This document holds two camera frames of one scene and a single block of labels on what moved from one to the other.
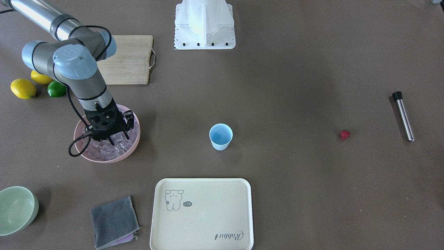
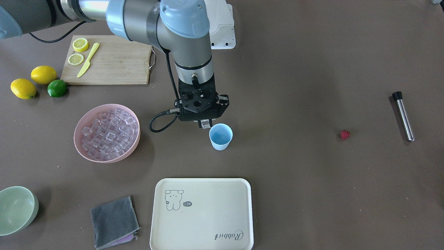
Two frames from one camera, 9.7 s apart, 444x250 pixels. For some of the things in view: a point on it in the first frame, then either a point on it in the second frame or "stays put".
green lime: [56, 89] stays put
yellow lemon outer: [23, 88] stays put
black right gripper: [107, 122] → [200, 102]
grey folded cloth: [114, 223] stays put
